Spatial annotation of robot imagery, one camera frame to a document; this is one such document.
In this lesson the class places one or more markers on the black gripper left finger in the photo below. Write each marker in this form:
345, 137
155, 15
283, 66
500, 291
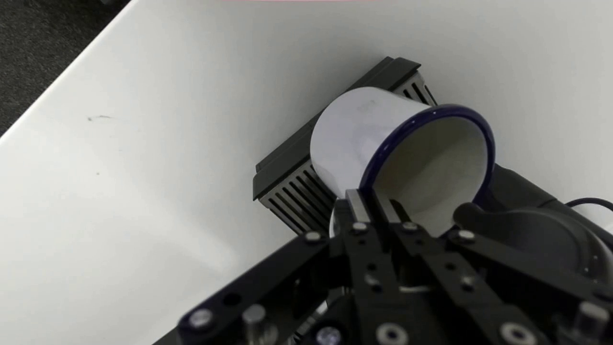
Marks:
356, 281

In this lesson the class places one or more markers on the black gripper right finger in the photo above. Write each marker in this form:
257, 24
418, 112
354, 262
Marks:
498, 289

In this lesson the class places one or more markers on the white enamel cup blue rim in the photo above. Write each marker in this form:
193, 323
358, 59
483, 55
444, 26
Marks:
356, 141

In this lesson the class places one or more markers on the black coffee maker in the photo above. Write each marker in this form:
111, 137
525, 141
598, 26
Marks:
293, 185

